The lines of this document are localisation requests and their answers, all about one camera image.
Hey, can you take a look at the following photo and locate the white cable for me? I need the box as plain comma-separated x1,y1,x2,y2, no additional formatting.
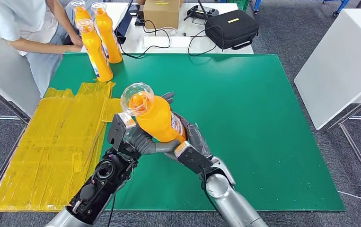
338,189,361,202

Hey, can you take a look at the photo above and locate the black carrying case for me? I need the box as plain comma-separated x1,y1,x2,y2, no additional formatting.
204,9,260,51

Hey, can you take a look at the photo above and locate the blue metal shelf rack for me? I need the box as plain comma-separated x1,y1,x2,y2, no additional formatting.
253,0,350,18

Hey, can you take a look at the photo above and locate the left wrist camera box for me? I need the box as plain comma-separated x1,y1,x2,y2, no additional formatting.
107,113,137,152

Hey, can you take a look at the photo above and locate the yellow plastic sheet stack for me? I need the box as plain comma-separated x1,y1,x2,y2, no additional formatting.
0,81,122,213

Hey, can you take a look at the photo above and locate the dark blue laptop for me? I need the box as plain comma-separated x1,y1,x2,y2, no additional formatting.
114,0,135,44

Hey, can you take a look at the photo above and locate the black remote controller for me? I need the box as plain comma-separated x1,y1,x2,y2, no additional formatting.
183,0,220,25

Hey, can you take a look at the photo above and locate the green table mat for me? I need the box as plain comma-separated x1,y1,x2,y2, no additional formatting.
45,52,346,213

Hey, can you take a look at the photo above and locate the green plastic crate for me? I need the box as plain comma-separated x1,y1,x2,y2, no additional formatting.
220,0,250,11

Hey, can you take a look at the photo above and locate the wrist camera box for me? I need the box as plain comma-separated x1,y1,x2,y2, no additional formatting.
107,113,137,152
174,141,214,175

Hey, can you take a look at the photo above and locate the white table with metal legs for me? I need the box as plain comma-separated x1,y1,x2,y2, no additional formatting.
0,34,41,123
294,9,361,196

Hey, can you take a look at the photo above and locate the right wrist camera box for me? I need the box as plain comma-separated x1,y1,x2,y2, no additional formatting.
174,141,214,175

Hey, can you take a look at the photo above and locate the white desk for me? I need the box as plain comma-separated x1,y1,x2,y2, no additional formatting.
80,2,254,55

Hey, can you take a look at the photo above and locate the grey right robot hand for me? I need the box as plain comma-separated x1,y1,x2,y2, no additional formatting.
164,113,213,161

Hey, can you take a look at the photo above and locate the person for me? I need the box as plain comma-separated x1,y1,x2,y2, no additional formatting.
0,0,85,98

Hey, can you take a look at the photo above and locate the orange plastic bottle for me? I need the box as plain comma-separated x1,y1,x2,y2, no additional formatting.
76,18,114,83
91,1,123,64
120,82,187,145
70,0,92,23

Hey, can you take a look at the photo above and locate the brown cardboard box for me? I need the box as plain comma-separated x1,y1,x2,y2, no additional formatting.
143,0,183,30

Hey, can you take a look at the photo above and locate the black cable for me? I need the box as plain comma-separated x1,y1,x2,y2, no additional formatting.
118,19,171,59
187,25,225,57

